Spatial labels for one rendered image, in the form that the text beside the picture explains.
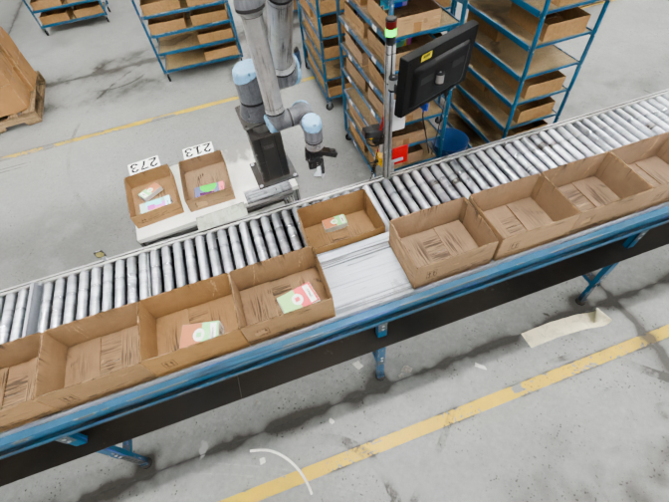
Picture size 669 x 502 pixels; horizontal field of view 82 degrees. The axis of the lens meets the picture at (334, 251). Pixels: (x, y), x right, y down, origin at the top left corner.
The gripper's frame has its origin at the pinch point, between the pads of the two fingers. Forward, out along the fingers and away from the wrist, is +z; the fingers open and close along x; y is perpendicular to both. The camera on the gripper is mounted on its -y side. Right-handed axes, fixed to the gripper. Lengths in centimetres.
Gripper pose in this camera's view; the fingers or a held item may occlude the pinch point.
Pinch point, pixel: (322, 172)
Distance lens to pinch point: 215.6
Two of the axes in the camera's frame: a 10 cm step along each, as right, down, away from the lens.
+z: 0.5, 5.1, 8.6
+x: 3.3, 8.0, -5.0
